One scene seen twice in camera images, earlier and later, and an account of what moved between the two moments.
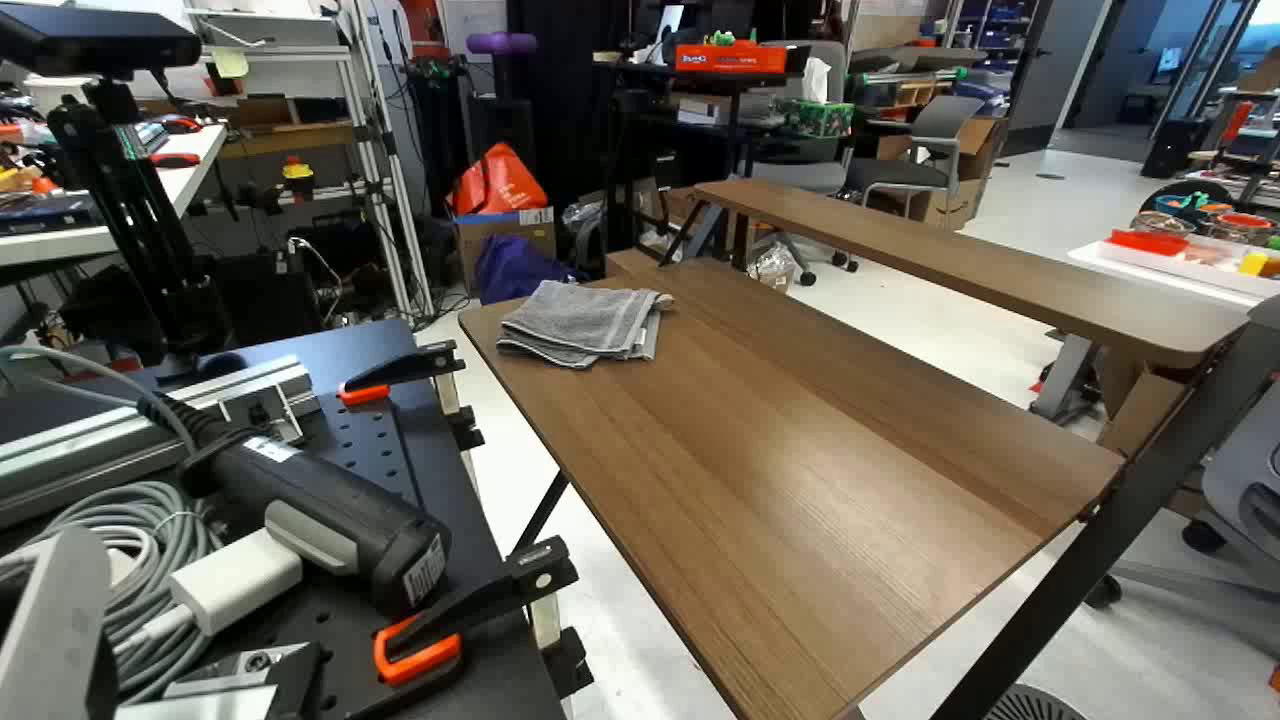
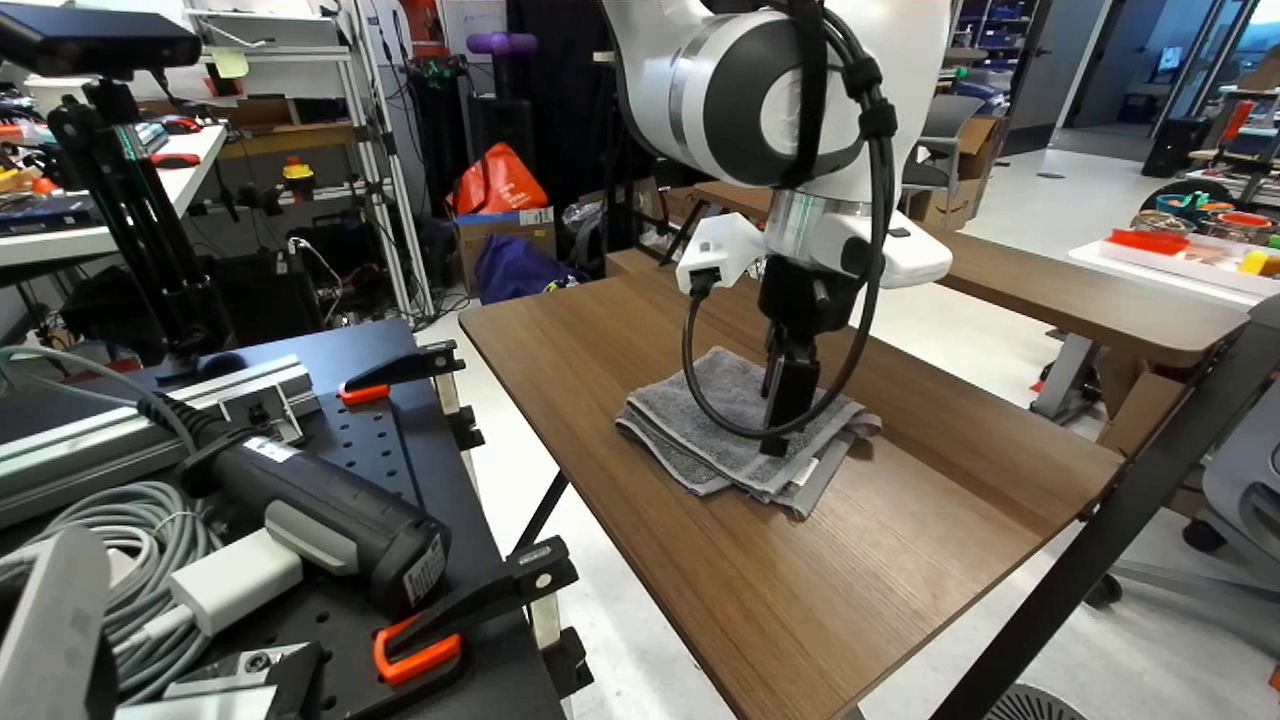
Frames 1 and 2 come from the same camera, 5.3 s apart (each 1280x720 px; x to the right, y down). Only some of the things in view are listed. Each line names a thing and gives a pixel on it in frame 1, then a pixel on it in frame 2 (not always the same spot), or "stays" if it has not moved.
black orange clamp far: [377, 382] stays
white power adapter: [237, 577] stays
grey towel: [579, 325] -> [710, 422]
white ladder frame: [380, 164] stays
